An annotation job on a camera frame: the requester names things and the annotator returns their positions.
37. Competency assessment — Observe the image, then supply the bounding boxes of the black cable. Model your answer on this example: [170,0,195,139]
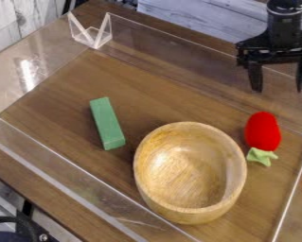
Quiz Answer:
[0,216,32,242]

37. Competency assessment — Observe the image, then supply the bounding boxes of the clear acrylic tray enclosure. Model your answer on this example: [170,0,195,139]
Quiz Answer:
[0,14,302,242]

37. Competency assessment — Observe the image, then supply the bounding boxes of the wooden bowl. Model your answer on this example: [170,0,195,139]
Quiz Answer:
[132,122,246,224]

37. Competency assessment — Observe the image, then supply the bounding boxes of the green rectangular block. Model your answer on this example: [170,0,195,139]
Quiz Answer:
[90,97,126,150]

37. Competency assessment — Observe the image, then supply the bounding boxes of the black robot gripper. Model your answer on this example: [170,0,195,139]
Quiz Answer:
[235,0,302,93]

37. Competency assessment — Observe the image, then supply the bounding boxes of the black table clamp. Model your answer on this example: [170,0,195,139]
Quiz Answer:
[15,200,59,242]

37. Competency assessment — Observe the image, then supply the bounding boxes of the red plush strawberry toy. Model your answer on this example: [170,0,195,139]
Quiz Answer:
[245,112,282,166]

